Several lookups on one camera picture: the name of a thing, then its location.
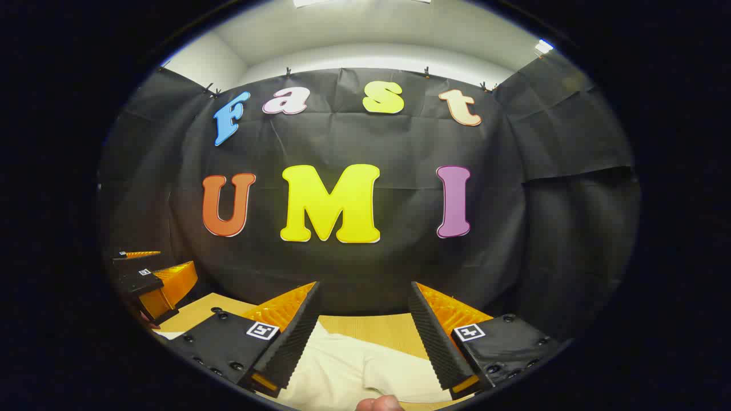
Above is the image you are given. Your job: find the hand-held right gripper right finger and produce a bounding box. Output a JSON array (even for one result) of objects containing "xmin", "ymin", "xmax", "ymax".
[{"xmin": 408, "ymin": 281, "xmax": 566, "ymax": 400}]

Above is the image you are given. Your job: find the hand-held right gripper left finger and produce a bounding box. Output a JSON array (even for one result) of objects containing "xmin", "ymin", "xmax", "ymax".
[{"xmin": 164, "ymin": 281, "xmax": 322, "ymax": 398}]

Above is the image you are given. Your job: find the cream sweatshirt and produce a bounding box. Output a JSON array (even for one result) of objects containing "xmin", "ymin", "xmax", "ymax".
[{"xmin": 153, "ymin": 323, "xmax": 455, "ymax": 410}]

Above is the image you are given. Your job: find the black backdrop cloth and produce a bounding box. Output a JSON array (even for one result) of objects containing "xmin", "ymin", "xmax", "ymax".
[{"xmin": 98, "ymin": 54, "xmax": 641, "ymax": 343}]

